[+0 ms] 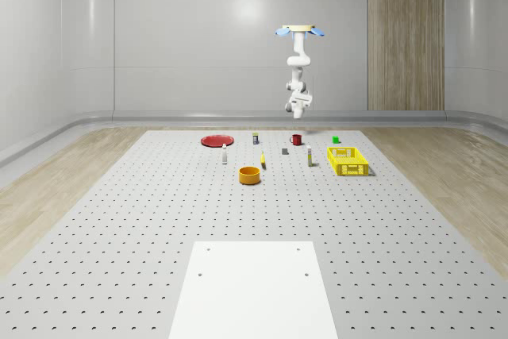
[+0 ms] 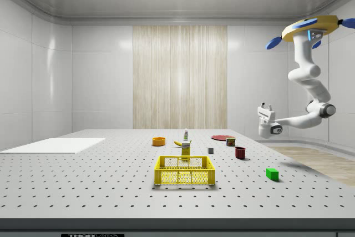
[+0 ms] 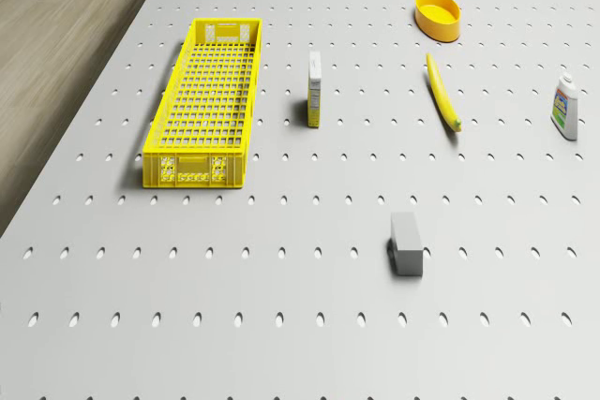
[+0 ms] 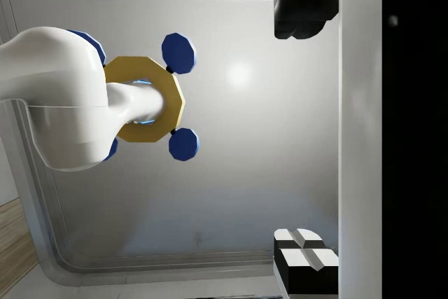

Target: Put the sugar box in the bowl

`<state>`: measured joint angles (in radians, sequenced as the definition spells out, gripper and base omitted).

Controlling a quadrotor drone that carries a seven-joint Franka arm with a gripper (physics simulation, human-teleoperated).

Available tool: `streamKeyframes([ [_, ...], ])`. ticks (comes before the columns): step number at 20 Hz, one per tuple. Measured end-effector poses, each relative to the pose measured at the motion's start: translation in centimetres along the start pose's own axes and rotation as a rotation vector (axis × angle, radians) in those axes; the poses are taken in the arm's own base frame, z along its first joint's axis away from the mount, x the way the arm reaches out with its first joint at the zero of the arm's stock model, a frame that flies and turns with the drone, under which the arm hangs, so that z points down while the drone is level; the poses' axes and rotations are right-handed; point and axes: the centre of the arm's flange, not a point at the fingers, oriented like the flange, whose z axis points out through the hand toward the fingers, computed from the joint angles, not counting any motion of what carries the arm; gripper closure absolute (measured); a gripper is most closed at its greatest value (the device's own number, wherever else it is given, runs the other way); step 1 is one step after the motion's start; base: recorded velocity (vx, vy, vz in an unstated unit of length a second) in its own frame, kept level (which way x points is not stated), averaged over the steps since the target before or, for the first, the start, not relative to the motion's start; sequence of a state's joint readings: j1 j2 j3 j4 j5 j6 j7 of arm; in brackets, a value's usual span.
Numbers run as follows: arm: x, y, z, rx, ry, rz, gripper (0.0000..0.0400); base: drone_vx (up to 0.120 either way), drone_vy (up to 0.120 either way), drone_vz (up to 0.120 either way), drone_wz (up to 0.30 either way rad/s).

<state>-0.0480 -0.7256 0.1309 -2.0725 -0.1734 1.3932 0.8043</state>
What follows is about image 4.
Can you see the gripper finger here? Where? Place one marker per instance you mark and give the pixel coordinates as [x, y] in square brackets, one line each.
[308, 278]
[304, 8]

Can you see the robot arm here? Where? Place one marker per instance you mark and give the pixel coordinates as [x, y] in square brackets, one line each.
[59, 96]

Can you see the drone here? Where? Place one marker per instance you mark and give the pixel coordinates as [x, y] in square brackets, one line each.
[173, 103]

